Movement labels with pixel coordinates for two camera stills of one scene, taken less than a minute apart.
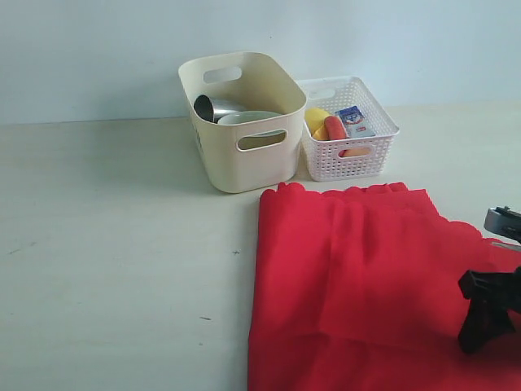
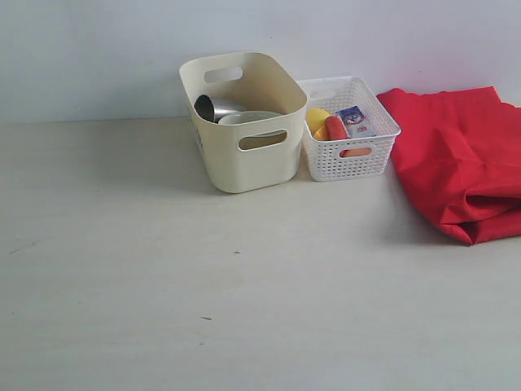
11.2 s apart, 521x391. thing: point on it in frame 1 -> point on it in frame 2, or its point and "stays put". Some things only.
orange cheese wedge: [321, 133] stays put
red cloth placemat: [357, 289] -> [459, 152]
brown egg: [356, 151] stays put
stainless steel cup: [211, 110] stays put
